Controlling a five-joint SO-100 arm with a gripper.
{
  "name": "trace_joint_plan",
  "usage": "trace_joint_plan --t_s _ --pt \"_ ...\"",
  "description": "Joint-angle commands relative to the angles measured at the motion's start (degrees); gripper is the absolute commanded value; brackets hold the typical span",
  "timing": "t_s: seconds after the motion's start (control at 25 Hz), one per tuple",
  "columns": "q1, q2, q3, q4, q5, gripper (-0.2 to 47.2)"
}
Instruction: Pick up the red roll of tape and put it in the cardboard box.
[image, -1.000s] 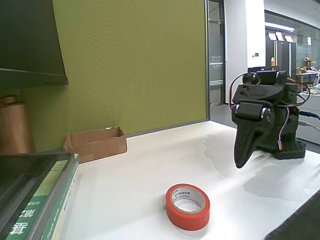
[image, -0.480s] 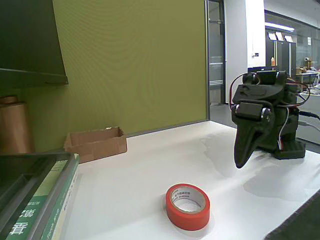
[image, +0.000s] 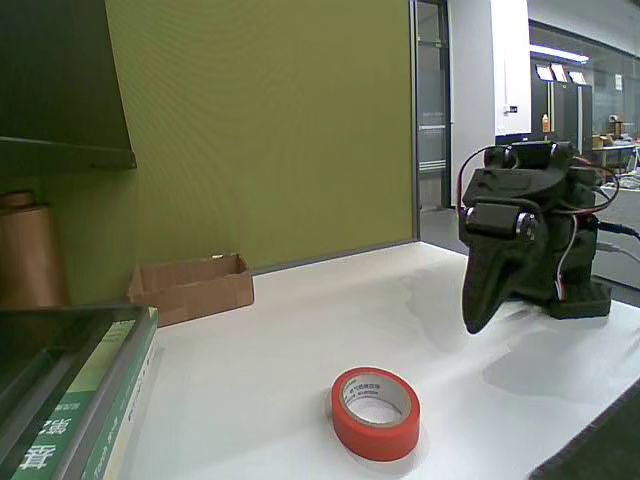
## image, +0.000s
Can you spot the grey framed glass door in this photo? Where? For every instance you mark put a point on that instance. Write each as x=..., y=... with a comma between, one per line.
x=430, y=150

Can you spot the distant cluttered white desk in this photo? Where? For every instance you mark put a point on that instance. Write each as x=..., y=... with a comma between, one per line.
x=615, y=150

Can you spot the dark green shelf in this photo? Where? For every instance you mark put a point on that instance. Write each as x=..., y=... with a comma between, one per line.
x=50, y=75

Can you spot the red roll of tape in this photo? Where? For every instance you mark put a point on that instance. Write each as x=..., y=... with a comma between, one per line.
x=370, y=440

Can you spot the green cover Chinese title book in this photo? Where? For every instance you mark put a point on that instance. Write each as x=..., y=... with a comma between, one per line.
x=75, y=395

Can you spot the copper brown cylinder bottle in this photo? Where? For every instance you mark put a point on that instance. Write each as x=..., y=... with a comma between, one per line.
x=30, y=250

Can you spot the small orange bottle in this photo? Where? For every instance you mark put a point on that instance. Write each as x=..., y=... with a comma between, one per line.
x=545, y=123

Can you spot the white wall switch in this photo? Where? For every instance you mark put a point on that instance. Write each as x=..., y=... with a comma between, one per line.
x=510, y=108

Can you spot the black storage cabinet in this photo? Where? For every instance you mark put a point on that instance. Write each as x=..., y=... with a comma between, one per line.
x=567, y=110

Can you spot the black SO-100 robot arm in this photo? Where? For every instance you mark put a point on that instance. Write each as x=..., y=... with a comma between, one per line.
x=585, y=280

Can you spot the olive green partition panel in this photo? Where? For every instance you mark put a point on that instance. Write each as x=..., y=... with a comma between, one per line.
x=225, y=200

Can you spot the shallow cardboard box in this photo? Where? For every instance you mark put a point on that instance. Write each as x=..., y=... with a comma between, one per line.
x=210, y=300

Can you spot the white ceiling light strip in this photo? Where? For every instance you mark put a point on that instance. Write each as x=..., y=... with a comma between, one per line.
x=570, y=57

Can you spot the green white spine book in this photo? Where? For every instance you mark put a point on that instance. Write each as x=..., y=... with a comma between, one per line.
x=105, y=450

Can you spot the white notice sheet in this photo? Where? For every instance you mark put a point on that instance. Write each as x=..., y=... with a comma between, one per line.
x=618, y=82

